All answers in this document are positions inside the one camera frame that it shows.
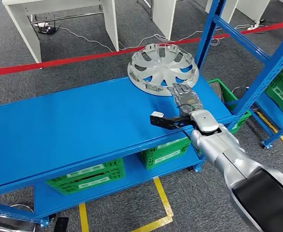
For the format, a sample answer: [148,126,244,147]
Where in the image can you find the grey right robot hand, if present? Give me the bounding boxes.
[167,84,204,116]

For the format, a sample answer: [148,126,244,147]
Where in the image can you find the grey plastic sheet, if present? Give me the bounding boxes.
[210,82,226,104]

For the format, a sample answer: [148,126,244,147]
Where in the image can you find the green plastic crate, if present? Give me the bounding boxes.
[45,158,126,196]
[139,137,192,171]
[264,56,283,115]
[207,78,252,135]

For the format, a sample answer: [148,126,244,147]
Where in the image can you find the white desk side panel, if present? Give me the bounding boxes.
[152,0,177,41]

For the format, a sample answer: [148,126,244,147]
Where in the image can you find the white power strip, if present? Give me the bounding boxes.
[247,19,265,31]

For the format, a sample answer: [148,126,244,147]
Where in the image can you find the white desk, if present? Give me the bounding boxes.
[1,0,119,64]
[205,0,272,23]

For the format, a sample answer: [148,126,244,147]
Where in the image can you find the black router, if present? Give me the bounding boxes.
[36,25,60,35]

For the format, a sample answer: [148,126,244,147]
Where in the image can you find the black camera cable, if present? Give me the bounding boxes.
[172,123,193,143]

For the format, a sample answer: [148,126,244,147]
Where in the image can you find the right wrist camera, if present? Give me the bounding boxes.
[149,111,192,131]

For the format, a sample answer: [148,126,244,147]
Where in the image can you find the white floor cable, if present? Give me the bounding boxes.
[57,24,256,53]

